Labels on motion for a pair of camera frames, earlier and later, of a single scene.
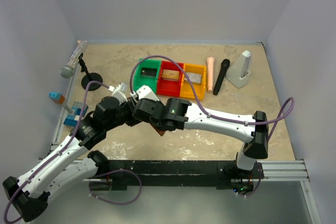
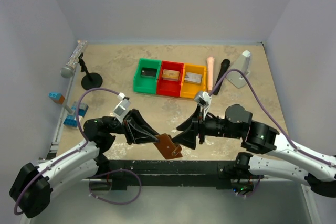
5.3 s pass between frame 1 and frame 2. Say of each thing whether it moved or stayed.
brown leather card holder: moved
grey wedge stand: stayed
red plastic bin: stayed
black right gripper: moved
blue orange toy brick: stayed
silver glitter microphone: stayed
